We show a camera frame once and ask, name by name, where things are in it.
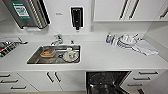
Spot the stainless steel dishwasher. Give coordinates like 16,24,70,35
85,70,132,94

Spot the white cup on plate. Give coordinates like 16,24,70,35
63,47,80,63

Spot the dish soap bottle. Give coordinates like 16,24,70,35
105,32,114,45

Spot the chrome faucet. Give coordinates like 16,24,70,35
50,34,64,47

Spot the orange bowl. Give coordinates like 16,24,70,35
40,48,54,58

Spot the stack of white dishes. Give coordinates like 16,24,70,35
117,33,140,48

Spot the white sink base cabinet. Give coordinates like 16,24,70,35
17,71,88,94

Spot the steel kitchen sink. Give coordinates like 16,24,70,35
26,44,82,66

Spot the white upper cabinet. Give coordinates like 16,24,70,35
92,0,168,23

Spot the white folded towel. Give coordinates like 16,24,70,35
132,40,160,57

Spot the steel paper towel dispenser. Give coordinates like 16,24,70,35
2,0,52,30

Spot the white drawer unit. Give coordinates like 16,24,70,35
121,69,168,94
0,71,39,94

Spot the black wall soap dispenser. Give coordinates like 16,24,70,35
70,6,84,32

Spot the small wall label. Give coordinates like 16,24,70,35
55,12,64,16

